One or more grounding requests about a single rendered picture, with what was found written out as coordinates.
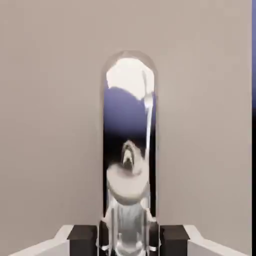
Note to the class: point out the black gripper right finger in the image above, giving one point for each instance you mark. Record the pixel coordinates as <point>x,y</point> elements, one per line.
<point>176,240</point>

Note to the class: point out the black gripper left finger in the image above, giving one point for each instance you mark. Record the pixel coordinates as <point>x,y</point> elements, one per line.
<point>82,240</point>

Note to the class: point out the beige cabinet door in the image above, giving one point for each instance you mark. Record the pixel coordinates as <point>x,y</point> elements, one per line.
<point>50,100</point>

